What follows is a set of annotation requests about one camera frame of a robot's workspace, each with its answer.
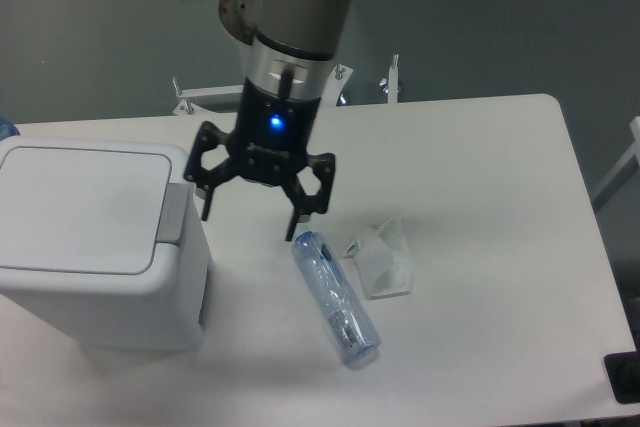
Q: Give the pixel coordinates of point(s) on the white plastic trash can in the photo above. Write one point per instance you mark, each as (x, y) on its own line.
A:
(102, 240)

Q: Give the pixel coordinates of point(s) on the white left base bracket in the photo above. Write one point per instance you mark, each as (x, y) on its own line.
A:
(191, 101)

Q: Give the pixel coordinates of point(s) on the crumpled white plastic wrapper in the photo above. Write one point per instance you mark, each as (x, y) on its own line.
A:
(382, 258)

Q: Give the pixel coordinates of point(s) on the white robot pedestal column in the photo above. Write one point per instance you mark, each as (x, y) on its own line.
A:
(235, 47)

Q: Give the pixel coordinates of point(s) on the white base bracket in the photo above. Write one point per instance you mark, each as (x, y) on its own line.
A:
(334, 94)
(390, 86)
(191, 101)

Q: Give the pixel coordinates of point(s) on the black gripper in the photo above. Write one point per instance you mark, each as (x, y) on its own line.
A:
(272, 139)

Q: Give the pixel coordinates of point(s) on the clear blue plastic bottle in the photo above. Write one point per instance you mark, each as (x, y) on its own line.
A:
(353, 331)

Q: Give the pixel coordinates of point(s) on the blue object behind trash can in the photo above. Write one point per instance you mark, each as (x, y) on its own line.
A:
(7, 129)

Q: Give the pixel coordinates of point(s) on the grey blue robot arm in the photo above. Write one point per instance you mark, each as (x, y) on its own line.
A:
(292, 46)

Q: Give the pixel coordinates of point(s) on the white right base bracket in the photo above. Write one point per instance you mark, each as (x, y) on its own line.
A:
(390, 86)

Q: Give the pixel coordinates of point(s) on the black clamp at table edge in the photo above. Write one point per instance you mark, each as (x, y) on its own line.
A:
(623, 373)

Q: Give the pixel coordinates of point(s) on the white frame at right edge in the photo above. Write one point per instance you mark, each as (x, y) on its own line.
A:
(620, 173)

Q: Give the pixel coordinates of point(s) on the white middle base bracket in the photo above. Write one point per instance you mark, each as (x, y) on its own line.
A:
(334, 94)

